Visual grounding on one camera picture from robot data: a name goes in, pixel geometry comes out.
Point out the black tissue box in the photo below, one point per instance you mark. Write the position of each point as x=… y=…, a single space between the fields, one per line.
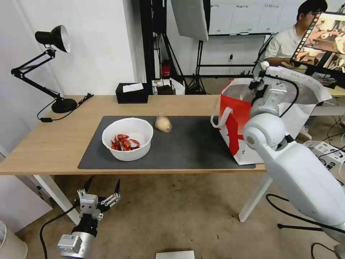
x=132 y=97

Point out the black metal frame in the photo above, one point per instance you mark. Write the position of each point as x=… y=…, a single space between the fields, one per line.
x=148 y=40

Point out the white robot front shell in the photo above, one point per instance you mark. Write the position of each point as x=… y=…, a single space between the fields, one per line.
x=175 y=255

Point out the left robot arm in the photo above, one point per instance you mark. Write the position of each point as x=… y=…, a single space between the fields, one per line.
x=74 y=244

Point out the open cardboard box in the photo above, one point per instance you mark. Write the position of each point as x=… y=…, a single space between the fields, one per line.
x=168 y=87

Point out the black desk lamp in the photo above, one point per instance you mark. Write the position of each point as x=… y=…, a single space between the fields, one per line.
x=63 y=103

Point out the dark grey table mat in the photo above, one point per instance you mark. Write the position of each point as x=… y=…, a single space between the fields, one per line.
x=188 y=145

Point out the red canister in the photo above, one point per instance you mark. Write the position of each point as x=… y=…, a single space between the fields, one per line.
x=166 y=69

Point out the white round bin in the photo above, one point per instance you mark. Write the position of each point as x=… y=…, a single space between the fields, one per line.
x=12 y=242

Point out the black monitor stand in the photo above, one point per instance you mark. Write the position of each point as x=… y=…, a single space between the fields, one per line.
x=320 y=77

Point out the whiteboard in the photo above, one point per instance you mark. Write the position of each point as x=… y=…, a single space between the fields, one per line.
x=248 y=16

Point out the person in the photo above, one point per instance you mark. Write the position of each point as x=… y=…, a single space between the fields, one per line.
x=283 y=43

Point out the red and white takeout bag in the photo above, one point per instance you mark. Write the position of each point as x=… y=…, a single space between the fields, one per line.
x=234 y=129

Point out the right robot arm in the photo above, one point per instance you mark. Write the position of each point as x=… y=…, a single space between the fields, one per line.
x=296 y=175

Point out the computer monitor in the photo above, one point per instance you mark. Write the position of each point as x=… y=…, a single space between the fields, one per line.
x=323 y=35

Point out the white tissue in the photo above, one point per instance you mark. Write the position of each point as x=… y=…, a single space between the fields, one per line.
x=132 y=87

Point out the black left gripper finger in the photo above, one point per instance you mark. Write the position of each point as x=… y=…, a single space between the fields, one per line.
x=117 y=188
x=86 y=186

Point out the white round bowl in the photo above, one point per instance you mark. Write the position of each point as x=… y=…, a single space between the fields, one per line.
x=134 y=155

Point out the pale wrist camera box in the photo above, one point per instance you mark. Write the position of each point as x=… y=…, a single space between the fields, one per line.
x=89 y=204

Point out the black light stand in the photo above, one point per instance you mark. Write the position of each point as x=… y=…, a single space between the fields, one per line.
x=200 y=64

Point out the white printed carton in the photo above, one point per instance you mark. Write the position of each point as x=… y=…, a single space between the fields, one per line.
x=327 y=153

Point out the wooden table with white legs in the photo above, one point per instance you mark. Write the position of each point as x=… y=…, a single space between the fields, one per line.
x=48 y=135

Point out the white cabinet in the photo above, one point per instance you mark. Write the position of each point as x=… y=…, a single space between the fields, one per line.
x=19 y=194

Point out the white softbox light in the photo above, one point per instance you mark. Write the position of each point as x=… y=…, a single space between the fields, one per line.
x=190 y=19

